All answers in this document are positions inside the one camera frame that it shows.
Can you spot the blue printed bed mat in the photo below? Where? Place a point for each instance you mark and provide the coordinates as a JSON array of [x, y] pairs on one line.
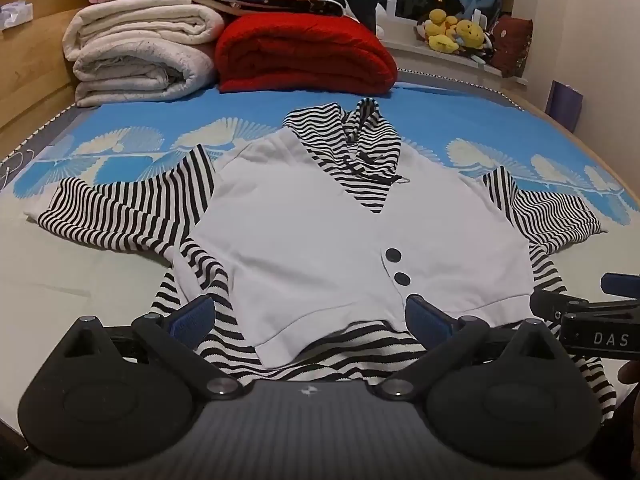
[[450, 110]]

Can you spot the red folded blanket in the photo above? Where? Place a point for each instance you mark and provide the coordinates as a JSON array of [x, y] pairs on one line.
[[305, 52]]

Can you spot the striped shirt with white vest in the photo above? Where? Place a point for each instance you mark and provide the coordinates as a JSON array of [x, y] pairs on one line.
[[310, 220]]

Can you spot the cream folded blanket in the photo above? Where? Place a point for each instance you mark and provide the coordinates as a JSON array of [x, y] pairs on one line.
[[145, 25], [140, 72]]

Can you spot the yellow plush toy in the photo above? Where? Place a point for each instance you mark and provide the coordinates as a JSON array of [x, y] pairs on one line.
[[470, 34], [442, 42], [440, 19]]

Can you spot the window sill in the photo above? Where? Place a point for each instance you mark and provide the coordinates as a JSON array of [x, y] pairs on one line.
[[415, 52]]

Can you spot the wooden bed side panel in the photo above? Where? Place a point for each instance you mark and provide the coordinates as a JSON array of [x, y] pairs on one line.
[[45, 45]]

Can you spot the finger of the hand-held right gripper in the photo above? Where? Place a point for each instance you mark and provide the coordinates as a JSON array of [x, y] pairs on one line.
[[555, 304], [622, 285]]

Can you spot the tissue pack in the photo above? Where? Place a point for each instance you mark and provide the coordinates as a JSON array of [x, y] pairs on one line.
[[14, 15]]

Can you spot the wooden bed edge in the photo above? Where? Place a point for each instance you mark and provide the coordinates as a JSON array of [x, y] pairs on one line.
[[590, 142]]

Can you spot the person's right hand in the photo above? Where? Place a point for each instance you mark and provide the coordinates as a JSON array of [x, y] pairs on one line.
[[630, 374]]

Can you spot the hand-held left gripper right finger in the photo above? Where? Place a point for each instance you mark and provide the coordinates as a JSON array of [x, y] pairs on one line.
[[427, 320]]

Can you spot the brown plush cushion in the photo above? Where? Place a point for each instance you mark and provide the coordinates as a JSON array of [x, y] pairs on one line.
[[512, 45]]

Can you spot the purple box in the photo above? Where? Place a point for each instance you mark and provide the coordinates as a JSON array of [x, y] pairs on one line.
[[564, 105]]

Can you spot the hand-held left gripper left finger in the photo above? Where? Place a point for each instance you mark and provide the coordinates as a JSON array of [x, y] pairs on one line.
[[192, 317]]

